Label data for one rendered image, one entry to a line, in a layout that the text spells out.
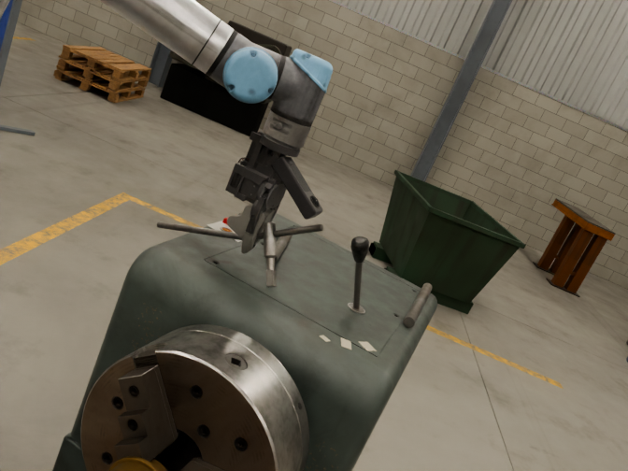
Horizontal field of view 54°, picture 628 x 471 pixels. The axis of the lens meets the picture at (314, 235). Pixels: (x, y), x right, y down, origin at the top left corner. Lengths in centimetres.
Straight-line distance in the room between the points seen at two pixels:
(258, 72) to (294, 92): 17
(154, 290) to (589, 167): 1064
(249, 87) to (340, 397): 47
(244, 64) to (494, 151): 1020
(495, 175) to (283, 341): 1017
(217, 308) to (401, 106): 985
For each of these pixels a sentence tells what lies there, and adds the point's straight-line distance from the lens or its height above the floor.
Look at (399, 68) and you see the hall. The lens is 1073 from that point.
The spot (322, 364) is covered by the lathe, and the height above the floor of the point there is 123.
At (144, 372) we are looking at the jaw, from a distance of 86.
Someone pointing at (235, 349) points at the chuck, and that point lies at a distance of 89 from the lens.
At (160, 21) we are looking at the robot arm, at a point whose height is 161.
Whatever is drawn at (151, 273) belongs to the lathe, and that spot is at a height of 123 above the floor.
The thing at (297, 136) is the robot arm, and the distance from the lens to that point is 104.
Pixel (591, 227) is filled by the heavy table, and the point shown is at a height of 94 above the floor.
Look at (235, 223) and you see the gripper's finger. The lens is 110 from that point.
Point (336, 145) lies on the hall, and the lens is 1082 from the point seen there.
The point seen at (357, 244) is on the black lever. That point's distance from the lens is 104.
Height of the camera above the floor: 166
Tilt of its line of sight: 16 degrees down
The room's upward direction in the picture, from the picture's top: 24 degrees clockwise
